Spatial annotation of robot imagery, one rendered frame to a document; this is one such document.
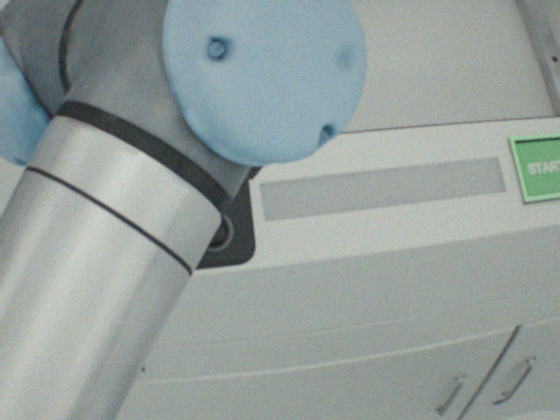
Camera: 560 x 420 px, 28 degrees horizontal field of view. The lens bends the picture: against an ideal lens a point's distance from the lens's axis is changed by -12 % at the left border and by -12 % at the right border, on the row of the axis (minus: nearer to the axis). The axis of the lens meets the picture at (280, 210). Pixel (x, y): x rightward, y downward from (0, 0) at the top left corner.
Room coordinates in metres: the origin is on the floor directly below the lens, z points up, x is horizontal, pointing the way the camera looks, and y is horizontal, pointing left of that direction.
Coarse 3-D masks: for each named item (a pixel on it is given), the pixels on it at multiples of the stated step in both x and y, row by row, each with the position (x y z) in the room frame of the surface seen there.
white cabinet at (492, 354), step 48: (288, 336) 0.34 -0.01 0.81; (336, 336) 0.34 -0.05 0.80; (384, 336) 0.35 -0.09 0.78; (432, 336) 0.36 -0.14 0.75; (480, 336) 0.37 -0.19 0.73; (528, 336) 0.38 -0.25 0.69; (144, 384) 0.31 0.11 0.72; (192, 384) 0.32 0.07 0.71; (240, 384) 0.33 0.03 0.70; (288, 384) 0.34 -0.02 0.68; (336, 384) 0.34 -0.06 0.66; (384, 384) 0.35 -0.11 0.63; (432, 384) 0.37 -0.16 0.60; (480, 384) 0.38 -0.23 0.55; (528, 384) 0.39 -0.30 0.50
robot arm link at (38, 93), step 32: (32, 0) 0.30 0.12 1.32; (64, 0) 0.28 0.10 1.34; (0, 32) 0.29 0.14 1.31; (32, 32) 0.28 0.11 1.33; (0, 64) 0.27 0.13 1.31; (32, 64) 0.26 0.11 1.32; (0, 96) 0.25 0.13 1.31; (32, 96) 0.25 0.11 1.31; (64, 96) 0.24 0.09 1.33; (0, 128) 0.25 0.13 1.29; (32, 128) 0.25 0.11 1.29
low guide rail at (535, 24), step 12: (516, 0) 0.69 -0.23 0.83; (528, 0) 0.68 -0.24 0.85; (528, 12) 0.66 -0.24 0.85; (540, 12) 0.67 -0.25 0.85; (528, 24) 0.66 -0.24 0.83; (540, 24) 0.65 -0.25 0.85; (540, 36) 0.63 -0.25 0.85; (552, 36) 0.64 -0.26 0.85; (540, 48) 0.62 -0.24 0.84; (552, 48) 0.62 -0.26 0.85; (540, 60) 0.62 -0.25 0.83; (552, 60) 0.61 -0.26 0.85; (552, 72) 0.59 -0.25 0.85; (552, 84) 0.58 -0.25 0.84; (552, 96) 0.58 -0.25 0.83
